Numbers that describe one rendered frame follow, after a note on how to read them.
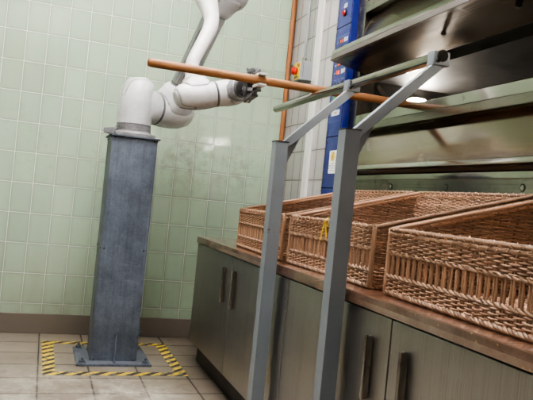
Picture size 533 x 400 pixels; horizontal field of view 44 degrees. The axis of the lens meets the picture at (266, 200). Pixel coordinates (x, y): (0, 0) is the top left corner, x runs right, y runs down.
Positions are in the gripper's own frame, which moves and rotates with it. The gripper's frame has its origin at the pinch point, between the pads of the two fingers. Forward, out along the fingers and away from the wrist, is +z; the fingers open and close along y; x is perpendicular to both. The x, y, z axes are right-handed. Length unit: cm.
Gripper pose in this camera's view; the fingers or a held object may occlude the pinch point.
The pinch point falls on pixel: (259, 80)
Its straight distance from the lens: 236.6
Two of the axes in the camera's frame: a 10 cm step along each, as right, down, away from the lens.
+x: -9.4, -0.9, -3.4
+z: 3.4, 0.3, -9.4
